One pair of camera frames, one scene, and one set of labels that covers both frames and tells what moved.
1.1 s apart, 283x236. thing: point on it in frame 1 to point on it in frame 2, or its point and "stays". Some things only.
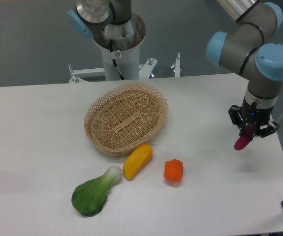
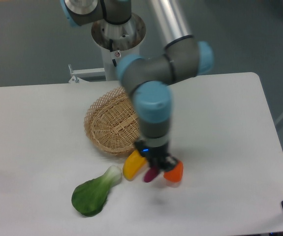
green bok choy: x=88 y=198 stays
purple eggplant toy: x=243 y=140 to x=150 y=174
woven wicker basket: x=122 y=119 stays
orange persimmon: x=173 y=170 stays
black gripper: x=251 y=114 to x=156 y=156
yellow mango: x=137 y=161 stays
